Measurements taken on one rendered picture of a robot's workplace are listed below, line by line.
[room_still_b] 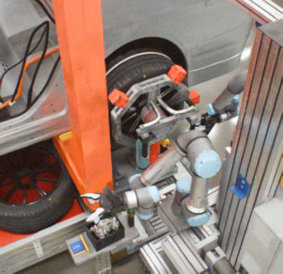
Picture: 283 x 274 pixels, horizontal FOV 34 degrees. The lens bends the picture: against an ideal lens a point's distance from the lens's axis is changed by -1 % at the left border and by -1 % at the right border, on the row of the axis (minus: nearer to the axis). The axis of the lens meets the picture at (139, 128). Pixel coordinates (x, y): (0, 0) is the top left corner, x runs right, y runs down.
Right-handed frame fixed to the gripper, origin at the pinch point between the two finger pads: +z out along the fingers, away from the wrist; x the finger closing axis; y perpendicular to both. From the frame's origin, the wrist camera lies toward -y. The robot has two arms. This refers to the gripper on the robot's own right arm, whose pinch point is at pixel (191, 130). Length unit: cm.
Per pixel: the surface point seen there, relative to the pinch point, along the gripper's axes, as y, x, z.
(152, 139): -21.0, -21.2, 16.5
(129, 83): 29, -29, 29
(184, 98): 21.0, -9.0, 2.0
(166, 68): 31.0, -29.0, 3.5
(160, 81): 29.0, -21.2, 12.3
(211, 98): -83, -90, -86
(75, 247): -35, 23, 93
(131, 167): -60, -35, 26
